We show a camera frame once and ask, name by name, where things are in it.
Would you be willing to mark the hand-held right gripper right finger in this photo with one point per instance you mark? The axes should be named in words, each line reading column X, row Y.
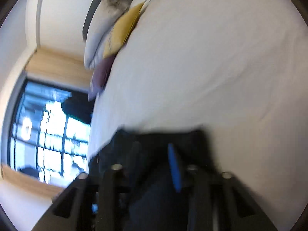
column 174, row 168

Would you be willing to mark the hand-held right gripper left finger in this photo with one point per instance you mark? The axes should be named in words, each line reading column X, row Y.
column 134, row 160

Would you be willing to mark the black pants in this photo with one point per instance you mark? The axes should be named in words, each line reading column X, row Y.
column 156, row 144

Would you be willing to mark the black jacket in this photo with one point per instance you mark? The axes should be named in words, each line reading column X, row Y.
column 77, row 108

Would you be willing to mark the purple patterned cushion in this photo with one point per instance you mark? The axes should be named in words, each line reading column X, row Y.
column 102, row 74

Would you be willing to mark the large window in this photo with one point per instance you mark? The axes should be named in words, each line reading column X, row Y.
column 43, row 134

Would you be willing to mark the grey upholstered bed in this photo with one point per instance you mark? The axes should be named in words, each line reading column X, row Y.
column 192, row 65

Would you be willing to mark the beige curtain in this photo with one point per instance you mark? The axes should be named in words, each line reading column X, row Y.
column 57, row 65

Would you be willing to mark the yellow patterned cushion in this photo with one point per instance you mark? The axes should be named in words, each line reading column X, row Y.
column 122, row 31

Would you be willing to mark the folded white duvet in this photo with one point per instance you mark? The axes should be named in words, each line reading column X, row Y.
column 101, row 26

